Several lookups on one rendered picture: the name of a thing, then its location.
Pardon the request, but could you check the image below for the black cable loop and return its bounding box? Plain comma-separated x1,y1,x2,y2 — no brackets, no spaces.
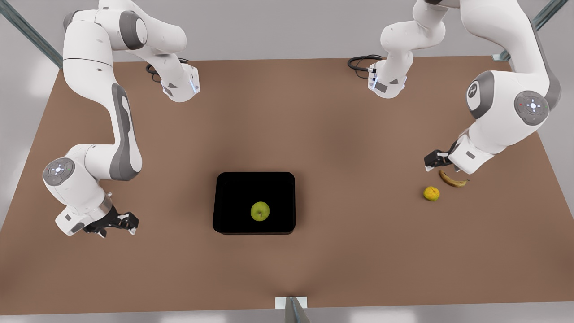
347,55,384,79
145,57,190,83

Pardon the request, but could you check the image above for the black rectangular tray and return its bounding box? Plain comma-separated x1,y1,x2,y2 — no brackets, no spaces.
213,172,296,235

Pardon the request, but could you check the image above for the silver frame post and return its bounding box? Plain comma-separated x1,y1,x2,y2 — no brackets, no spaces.
275,296,310,323
492,0,569,62
0,0,64,70

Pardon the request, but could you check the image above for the green apple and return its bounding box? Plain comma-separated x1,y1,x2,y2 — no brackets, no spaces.
250,201,270,222

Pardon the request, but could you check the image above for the brown spotted banana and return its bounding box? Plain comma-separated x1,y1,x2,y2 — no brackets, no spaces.
439,170,470,188

